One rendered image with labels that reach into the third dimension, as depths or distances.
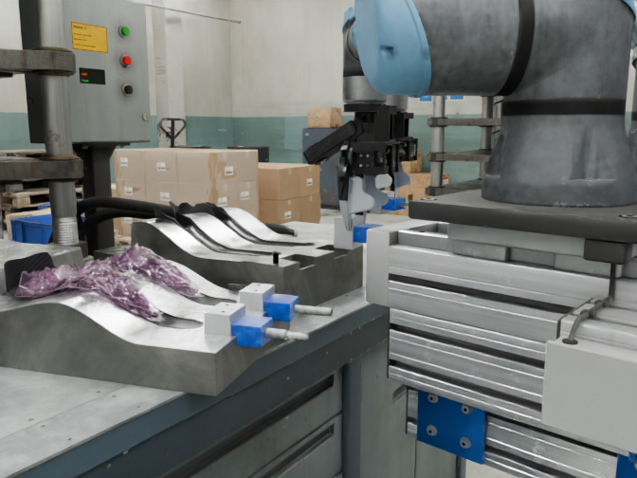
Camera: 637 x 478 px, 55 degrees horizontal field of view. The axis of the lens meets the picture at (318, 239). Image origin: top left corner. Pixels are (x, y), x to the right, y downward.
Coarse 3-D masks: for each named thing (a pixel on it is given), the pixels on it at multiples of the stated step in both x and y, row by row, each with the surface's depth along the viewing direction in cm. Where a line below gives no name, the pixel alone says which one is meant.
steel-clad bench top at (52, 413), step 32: (288, 224) 200; (320, 224) 200; (320, 320) 100; (0, 384) 75; (32, 384) 75; (64, 384) 75; (96, 384) 75; (128, 384) 75; (0, 416) 66; (32, 416) 66; (64, 416) 66; (96, 416) 66; (128, 416) 66; (0, 448) 60; (32, 448) 60; (64, 448) 60
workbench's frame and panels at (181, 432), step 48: (336, 336) 101; (384, 336) 127; (240, 384) 82; (288, 384) 100; (336, 384) 115; (384, 384) 132; (144, 432) 69; (192, 432) 82; (240, 432) 94; (288, 432) 103; (336, 432) 117; (384, 432) 135
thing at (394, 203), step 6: (384, 192) 148; (390, 192) 149; (390, 198) 145; (396, 198) 145; (402, 198) 146; (390, 204) 145; (396, 204) 145; (402, 204) 144; (408, 204) 143; (372, 210) 149; (378, 210) 148; (384, 210) 148; (390, 210) 145; (396, 210) 145
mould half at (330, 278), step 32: (160, 224) 116; (224, 224) 126; (256, 224) 132; (96, 256) 126; (160, 256) 115; (192, 256) 110; (224, 256) 109; (256, 256) 108; (320, 256) 107; (352, 256) 117; (288, 288) 100; (320, 288) 109; (352, 288) 118
